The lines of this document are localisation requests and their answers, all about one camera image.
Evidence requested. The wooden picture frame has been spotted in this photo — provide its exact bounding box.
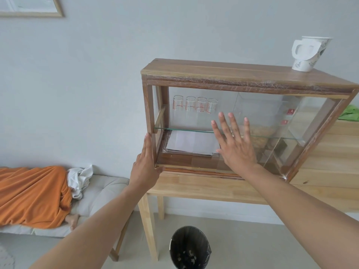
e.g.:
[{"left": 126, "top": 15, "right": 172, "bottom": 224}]
[{"left": 0, "top": 0, "right": 65, "bottom": 18}]

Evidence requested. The person's right hand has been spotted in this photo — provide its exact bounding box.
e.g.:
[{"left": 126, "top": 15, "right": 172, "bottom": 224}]
[{"left": 211, "top": 112, "right": 258, "bottom": 172}]

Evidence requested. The white paper cup with handle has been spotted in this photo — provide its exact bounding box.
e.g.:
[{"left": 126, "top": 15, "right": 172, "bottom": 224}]
[{"left": 291, "top": 36, "right": 334, "bottom": 72}]

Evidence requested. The light wooden table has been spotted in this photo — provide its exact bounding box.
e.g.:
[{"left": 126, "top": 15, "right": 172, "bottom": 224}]
[{"left": 137, "top": 120, "right": 359, "bottom": 262}]

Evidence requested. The wooden bench frame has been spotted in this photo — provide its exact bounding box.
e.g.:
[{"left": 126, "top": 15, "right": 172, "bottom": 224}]
[{"left": 108, "top": 217, "right": 130, "bottom": 262}]

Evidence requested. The glass sliding door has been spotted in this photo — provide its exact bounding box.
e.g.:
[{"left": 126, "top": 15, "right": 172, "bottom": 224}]
[{"left": 165, "top": 87, "right": 306, "bottom": 178}]

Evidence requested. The person's left hand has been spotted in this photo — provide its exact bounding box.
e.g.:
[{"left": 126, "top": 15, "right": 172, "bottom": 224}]
[{"left": 130, "top": 133, "right": 164, "bottom": 191}]

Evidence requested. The crumpled white cloth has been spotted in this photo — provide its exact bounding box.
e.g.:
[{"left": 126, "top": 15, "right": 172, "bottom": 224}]
[{"left": 66, "top": 165, "right": 94, "bottom": 200}]

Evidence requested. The glass shelf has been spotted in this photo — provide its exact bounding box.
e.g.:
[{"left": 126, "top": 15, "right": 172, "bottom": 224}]
[{"left": 154, "top": 126, "right": 306, "bottom": 146}]

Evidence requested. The wooden glass display cabinet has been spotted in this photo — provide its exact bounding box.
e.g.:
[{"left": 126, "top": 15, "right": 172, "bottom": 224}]
[{"left": 140, "top": 58, "right": 359, "bottom": 182}]

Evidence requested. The green cloth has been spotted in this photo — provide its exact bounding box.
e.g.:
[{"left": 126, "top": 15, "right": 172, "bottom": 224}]
[{"left": 338, "top": 105, "right": 359, "bottom": 122}]

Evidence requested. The person's left forearm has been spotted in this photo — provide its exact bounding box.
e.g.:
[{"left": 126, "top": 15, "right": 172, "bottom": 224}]
[{"left": 29, "top": 176, "right": 147, "bottom": 269}]

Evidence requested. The person's right forearm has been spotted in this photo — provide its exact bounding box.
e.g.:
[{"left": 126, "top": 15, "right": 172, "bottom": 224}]
[{"left": 238, "top": 162, "right": 359, "bottom": 269}]

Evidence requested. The black trash bin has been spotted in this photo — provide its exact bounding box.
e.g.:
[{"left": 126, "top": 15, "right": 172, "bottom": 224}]
[{"left": 169, "top": 226, "right": 212, "bottom": 269}]

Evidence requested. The stack of white paper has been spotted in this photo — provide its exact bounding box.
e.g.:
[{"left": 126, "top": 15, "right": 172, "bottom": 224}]
[{"left": 165, "top": 130, "right": 221, "bottom": 158}]

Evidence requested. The orange blanket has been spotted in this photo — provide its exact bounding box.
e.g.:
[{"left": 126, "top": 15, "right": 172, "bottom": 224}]
[{"left": 0, "top": 165, "right": 73, "bottom": 230}]

